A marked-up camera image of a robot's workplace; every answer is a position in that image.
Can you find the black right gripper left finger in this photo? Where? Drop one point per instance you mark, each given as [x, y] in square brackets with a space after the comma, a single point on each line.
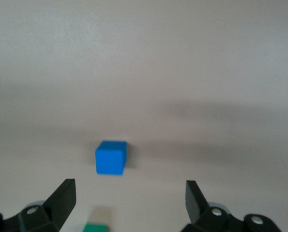
[59, 205]

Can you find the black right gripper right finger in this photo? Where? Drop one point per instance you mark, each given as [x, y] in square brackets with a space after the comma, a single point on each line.
[197, 205]

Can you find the blue cube block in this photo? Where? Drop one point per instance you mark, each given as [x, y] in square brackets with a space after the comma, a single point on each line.
[110, 159]

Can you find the green cube block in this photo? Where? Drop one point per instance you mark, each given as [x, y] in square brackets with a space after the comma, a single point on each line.
[95, 228]

